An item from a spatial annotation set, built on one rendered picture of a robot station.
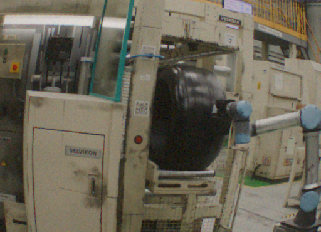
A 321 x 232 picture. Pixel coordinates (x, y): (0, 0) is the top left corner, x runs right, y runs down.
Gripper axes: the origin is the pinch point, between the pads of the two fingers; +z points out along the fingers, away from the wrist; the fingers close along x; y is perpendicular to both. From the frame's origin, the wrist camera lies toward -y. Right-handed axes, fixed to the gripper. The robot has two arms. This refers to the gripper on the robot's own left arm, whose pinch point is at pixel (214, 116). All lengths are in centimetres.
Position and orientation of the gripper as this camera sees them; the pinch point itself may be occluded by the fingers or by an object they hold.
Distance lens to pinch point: 241.6
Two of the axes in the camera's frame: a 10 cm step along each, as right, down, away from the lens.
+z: -3.4, 0.4, 9.4
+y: 0.6, -10.0, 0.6
